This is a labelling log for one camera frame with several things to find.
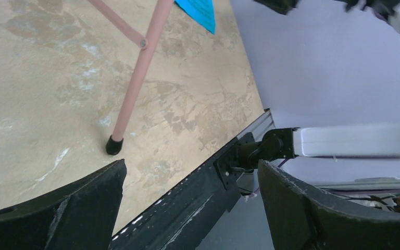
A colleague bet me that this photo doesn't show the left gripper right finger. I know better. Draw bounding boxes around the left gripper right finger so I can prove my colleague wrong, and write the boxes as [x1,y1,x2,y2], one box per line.
[258,160,400,249]

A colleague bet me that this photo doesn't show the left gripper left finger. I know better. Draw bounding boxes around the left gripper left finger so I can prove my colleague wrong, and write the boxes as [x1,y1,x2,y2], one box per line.
[0,159,127,249]

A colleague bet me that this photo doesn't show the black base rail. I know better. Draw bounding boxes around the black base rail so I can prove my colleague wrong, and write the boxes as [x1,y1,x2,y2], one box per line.
[109,132,254,249]

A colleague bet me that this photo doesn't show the blue sheet music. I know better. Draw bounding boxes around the blue sheet music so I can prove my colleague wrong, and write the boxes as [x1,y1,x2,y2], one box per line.
[175,0,216,34]

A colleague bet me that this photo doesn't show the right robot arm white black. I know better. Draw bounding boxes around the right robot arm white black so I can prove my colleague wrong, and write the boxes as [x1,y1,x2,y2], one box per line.
[235,1,400,170]

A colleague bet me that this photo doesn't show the pink music stand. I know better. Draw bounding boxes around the pink music stand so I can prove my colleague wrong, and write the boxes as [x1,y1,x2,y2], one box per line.
[90,0,174,155]

